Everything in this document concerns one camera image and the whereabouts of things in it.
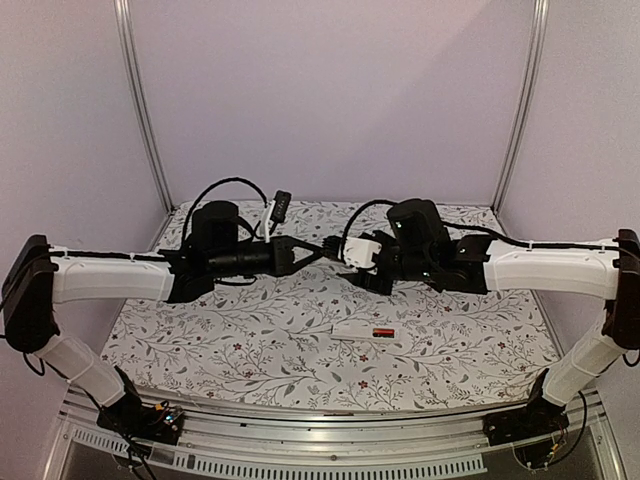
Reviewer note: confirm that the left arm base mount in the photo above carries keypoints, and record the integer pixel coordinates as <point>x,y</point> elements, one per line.
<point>161,423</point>

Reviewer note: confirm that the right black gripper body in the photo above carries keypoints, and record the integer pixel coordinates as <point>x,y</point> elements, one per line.
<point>379,287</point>

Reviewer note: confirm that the white remote control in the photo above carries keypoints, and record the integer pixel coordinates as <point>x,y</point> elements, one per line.
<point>359,332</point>

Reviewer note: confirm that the floral patterned table mat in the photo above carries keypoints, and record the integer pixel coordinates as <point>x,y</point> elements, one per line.
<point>269,343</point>

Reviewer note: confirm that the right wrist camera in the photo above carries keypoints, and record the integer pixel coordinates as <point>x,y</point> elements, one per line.
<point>354,252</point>

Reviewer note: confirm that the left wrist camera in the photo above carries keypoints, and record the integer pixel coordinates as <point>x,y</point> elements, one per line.
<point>273,215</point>

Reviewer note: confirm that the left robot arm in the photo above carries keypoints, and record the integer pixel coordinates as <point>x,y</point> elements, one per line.
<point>220,245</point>

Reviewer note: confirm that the right aluminium frame post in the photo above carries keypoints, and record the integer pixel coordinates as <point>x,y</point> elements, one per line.
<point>525,100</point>

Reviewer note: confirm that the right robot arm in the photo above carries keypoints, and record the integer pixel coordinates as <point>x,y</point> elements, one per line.
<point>420,248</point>

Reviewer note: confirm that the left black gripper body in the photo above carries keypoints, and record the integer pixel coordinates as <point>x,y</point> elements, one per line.
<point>279,243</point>

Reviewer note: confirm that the black green battery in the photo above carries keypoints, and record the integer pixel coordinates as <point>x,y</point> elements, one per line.
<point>384,335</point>

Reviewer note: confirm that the aluminium frame post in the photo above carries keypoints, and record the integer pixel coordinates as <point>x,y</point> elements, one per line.
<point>134,76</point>
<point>525,100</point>

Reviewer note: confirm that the left aluminium frame post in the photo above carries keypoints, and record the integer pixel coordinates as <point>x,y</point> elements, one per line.
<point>134,76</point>

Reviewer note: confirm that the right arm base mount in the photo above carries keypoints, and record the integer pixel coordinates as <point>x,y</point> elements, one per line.
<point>537,417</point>

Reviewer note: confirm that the front aluminium rail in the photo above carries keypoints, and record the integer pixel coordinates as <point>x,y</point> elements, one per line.
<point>227,440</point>

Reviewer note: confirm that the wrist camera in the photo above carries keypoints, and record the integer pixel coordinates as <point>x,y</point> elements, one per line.
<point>273,215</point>
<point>354,252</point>

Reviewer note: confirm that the red orange battery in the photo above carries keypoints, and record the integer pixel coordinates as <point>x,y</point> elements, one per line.
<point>385,331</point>

